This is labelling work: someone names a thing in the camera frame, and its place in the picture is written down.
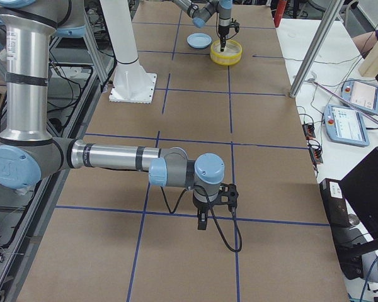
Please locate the orange black connector box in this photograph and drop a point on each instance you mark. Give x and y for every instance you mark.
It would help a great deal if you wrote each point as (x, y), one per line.
(308, 127)
(315, 150)

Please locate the black laptop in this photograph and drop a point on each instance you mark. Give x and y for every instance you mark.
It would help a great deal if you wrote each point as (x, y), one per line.
(359, 189)

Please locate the far blue teach pendant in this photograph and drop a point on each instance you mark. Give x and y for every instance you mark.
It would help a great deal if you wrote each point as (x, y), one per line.
(361, 94)

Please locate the seated person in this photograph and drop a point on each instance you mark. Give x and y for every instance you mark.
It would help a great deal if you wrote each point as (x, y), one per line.
(365, 42)

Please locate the far orange black connector box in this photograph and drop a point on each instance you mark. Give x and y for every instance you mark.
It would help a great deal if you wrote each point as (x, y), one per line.
(308, 127)

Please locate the blue teach pendant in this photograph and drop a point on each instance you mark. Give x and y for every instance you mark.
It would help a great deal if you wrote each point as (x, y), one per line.
(361, 94)
(345, 125)

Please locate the aluminium frame post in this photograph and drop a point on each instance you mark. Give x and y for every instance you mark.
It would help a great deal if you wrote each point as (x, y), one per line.
(317, 41)

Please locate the near orange black connector box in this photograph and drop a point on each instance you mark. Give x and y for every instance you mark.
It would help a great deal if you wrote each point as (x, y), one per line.
(315, 150)

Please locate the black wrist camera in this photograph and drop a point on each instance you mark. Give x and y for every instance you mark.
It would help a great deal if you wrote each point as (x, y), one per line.
(234, 24)
(227, 195)

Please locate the light blue plate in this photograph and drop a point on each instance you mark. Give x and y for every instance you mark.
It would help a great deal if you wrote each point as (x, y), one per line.
(199, 40)

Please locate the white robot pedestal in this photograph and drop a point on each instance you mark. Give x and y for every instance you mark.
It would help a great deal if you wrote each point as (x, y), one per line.
(131, 83)

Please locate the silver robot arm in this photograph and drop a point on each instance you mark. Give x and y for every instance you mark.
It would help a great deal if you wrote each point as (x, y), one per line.
(29, 153)
(200, 16)

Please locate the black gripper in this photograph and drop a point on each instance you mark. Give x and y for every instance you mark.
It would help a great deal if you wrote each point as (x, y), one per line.
(222, 24)
(201, 207)

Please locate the near blue teach pendant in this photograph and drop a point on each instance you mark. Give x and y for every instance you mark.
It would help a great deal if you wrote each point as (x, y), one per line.
(345, 125)

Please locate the yellow bamboo steamer basket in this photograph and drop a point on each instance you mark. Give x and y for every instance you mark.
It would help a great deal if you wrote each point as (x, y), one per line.
(231, 54)

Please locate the red fire extinguisher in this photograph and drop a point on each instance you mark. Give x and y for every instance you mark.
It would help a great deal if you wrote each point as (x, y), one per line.
(281, 5)

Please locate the reacher grabber stick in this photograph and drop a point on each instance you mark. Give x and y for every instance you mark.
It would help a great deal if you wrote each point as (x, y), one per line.
(343, 101)

